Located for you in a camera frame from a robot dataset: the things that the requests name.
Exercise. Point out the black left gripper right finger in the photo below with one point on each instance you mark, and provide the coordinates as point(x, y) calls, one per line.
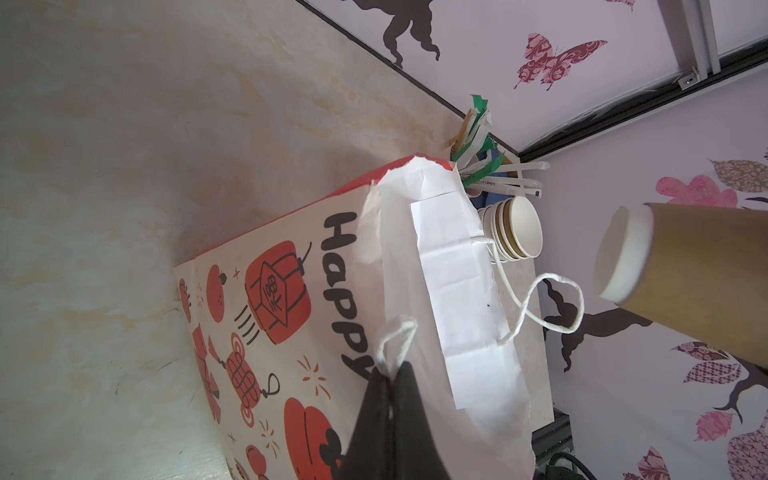
point(414, 453)

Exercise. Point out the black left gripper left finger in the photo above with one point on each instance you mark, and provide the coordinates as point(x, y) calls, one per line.
point(369, 454)

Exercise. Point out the red and white paper bag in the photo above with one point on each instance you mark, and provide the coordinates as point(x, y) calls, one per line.
point(392, 273)

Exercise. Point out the white paper cup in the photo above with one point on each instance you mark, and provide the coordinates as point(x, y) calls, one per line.
point(701, 271)

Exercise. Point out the stack of paper cups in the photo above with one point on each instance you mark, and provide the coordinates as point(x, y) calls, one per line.
point(514, 227)

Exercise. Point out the green wrapped straw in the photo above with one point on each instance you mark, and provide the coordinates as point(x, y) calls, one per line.
point(474, 153)

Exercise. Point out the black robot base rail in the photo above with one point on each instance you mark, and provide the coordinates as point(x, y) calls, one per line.
point(552, 438)

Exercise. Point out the aluminium rail back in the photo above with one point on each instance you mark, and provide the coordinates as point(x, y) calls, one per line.
point(703, 44)

